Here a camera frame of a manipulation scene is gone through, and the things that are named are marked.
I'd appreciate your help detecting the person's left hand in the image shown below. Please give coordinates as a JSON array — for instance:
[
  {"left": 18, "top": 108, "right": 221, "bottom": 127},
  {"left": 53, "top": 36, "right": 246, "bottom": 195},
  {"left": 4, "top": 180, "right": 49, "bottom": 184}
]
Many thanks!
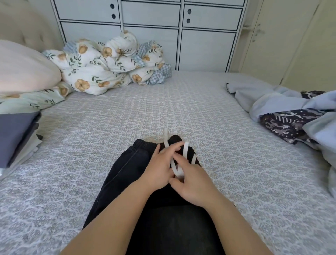
[{"left": 138, "top": 141, "right": 186, "bottom": 192}]

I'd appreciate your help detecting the person's right hand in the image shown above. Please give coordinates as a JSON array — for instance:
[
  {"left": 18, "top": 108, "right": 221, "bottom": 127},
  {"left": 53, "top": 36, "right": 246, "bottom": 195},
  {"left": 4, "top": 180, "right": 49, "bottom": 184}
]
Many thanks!
[{"left": 168, "top": 160, "right": 221, "bottom": 210}]

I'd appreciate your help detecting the bed with grey patterned sheet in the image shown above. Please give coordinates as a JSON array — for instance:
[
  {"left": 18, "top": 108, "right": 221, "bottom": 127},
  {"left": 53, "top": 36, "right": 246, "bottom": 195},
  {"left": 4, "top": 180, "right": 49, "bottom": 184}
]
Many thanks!
[{"left": 0, "top": 71, "right": 336, "bottom": 255}]

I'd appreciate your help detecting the dark purple patterned garment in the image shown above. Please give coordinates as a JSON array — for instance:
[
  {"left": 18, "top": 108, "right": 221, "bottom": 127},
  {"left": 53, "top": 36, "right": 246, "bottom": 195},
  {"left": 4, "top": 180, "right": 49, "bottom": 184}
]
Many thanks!
[{"left": 259, "top": 90, "right": 327, "bottom": 145}]

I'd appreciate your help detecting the white printed t-shirt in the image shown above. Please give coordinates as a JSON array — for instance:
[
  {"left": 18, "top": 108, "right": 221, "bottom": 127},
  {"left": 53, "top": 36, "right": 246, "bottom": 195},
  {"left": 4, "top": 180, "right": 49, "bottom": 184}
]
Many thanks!
[{"left": 0, "top": 131, "right": 44, "bottom": 180}]

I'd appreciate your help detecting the grey printed t-shirt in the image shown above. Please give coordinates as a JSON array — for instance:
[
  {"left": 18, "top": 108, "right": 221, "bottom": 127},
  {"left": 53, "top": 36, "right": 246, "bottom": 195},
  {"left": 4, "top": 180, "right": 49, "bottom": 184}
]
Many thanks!
[{"left": 0, "top": 111, "right": 43, "bottom": 169}]

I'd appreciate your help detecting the person's right forearm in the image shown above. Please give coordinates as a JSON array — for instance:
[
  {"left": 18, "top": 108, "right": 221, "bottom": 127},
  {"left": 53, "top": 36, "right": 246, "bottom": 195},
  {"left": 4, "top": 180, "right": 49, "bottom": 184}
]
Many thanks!
[{"left": 202, "top": 195, "right": 274, "bottom": 255}]

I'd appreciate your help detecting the person's left forearm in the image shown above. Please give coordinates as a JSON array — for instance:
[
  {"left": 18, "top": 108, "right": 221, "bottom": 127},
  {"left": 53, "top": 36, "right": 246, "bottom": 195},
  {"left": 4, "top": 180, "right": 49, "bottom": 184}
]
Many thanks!
[{"left": 60, "top": 181, "right": 155, "bottom": 255}]

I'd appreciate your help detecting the floral bunched quilt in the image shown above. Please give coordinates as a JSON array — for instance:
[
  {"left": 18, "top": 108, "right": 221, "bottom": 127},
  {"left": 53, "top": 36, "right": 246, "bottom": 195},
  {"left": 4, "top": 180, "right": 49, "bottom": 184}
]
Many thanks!
[{"left": 137, "top": 41, "right": 173, "bottom": 85}]

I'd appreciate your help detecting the white wardrobe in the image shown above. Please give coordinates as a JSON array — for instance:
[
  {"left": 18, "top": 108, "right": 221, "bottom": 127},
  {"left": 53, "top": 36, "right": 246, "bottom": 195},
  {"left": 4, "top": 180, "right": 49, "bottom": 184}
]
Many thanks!
[{"left": 50, "top": 0, "right": 250, "bottom": 73}]

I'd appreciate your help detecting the floral pillow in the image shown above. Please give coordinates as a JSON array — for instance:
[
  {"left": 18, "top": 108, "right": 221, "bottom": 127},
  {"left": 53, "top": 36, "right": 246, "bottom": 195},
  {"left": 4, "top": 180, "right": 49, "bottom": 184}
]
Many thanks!
[{"left": 0, "top": 81, "right": 74, "bottom": 115}]

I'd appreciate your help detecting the pink plush pillow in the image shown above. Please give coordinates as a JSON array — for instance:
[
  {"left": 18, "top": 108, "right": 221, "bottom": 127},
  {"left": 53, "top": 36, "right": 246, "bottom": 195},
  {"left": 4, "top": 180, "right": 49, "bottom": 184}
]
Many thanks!
[{"left": 0, "top": 39, "right": 63, "bottom": 98}]

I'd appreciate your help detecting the white door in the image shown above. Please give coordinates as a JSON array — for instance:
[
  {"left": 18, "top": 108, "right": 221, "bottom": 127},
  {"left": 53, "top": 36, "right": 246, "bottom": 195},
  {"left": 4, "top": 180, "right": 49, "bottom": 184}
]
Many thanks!
[{"left": 231, "top": 0, "right": 336, "bottom": 92}]

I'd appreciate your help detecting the beige tufted headboard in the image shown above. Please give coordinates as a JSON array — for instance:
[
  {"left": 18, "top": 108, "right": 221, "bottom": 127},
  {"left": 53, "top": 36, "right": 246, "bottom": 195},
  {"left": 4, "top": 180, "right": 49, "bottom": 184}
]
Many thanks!
[{"left": 0, "top": 0, "right": 65, "bottom": 53}]

